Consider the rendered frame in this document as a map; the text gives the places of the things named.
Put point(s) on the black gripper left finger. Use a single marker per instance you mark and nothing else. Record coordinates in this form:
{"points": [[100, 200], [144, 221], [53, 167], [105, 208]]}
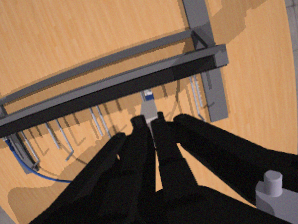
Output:
{"points": [[80, 201]]}

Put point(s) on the blue patch cable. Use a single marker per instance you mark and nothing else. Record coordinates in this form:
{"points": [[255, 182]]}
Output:
{"points": [[36, 173]]}

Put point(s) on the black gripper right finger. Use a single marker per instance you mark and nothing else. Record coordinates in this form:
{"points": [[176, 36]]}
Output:
{"points": [[268, 179]]}

